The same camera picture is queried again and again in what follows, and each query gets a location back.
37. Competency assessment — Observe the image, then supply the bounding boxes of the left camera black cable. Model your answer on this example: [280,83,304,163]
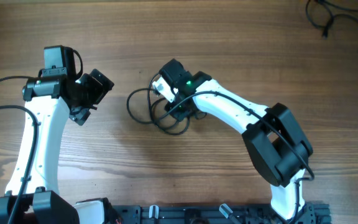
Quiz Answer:
[0,75,40,224]

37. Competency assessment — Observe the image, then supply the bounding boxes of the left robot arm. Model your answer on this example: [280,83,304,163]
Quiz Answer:
[0,45,121,223]

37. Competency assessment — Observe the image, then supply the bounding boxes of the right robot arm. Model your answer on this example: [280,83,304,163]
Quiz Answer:
[151,59,314,223]

